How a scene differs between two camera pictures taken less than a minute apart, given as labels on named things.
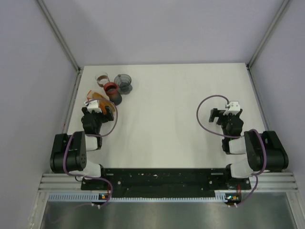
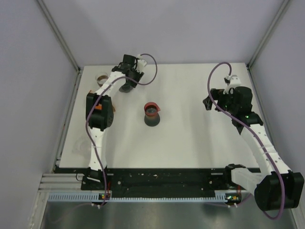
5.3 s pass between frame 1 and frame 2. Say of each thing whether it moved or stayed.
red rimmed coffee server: moved
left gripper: moved
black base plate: stayed
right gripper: moved
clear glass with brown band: stayed
